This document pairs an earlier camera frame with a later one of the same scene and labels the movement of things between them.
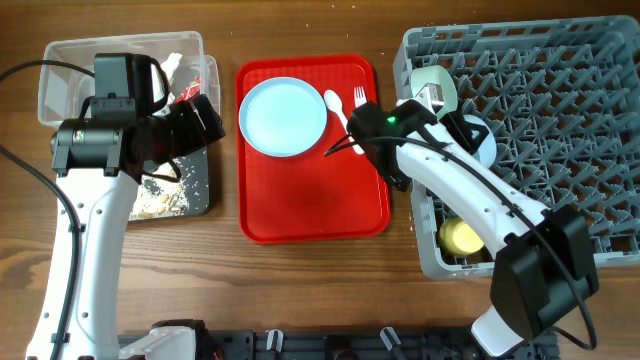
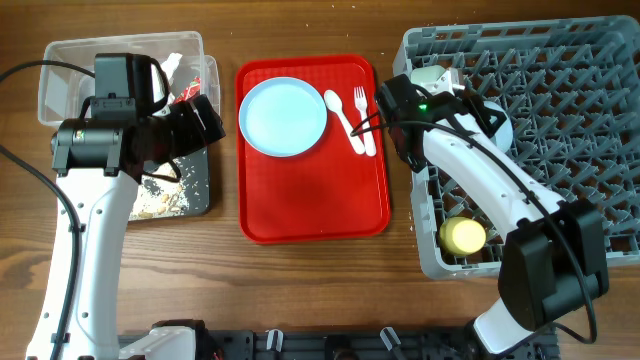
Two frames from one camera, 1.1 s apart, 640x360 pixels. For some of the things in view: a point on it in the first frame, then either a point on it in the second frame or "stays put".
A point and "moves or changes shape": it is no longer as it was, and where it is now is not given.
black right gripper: (457, 130) → (464, 105)
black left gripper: (195, 136) stays put
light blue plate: (282, 116) stays put
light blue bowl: (486, 151) moves or changes shape
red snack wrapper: (191, 91) stays put
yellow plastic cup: (459, 238) stays put
